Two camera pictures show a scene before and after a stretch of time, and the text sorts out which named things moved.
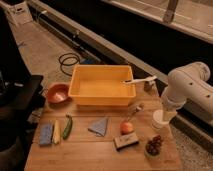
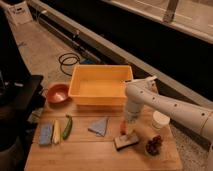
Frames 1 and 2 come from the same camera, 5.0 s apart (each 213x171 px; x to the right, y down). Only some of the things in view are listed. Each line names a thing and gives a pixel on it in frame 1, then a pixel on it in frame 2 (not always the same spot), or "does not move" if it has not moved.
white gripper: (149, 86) → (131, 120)
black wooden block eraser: (125, 141) does not move
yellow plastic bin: (101, 84) does not move
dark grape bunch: (153, 147) does not move
